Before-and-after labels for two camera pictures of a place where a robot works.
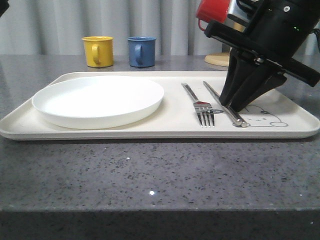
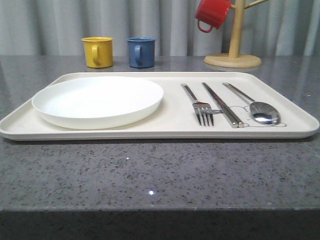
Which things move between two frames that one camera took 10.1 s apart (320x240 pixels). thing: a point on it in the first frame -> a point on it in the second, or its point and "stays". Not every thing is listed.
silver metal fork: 202,108 stays
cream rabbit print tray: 191,108 stays
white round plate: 98,102 stays
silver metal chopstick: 243,123 -> 240,124
